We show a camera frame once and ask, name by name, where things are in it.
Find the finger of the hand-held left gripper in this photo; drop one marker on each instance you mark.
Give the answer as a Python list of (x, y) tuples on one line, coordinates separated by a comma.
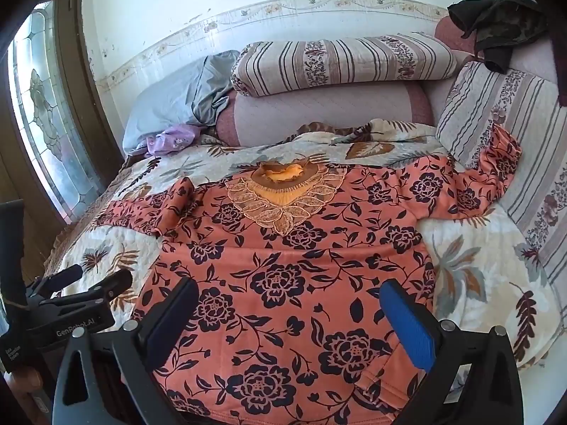
[(66, 276), (113, 285)]

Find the wooden door with stained glass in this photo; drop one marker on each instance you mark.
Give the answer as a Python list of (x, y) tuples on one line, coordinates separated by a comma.
[(44, 97)]

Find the purple cloth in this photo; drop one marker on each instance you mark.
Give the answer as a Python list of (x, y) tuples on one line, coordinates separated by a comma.
[(170, 141)]

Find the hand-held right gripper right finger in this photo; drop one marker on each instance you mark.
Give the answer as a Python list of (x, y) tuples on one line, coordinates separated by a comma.
[(409, 330)]

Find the orange floral blouse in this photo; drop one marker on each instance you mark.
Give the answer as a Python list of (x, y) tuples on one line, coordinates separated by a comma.
[(288, 274)]

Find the brown striped cloth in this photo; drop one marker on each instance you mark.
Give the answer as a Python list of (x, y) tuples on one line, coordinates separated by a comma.
[(328, 128)]

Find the striped floral square cushion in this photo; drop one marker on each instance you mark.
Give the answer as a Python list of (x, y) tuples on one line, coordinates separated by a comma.
[(500, 110)]

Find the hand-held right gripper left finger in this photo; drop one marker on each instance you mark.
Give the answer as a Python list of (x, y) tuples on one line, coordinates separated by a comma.
[(170, 321)]

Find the cream leaf-print blanket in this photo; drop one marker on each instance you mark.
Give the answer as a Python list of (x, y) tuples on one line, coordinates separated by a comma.
[(478, 265)]

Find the striped floral bolster pillow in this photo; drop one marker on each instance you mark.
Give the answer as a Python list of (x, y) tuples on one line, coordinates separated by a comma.
[(341, 62)]

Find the grey-blue pillow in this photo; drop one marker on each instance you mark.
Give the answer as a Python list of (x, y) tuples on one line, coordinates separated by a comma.
[(172, 97)]

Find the person's left hand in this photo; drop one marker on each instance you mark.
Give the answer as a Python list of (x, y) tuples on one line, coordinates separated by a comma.
[(27, 380)]

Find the dark camouflage garment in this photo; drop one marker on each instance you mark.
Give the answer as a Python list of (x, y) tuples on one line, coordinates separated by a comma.
[(500, 22)]

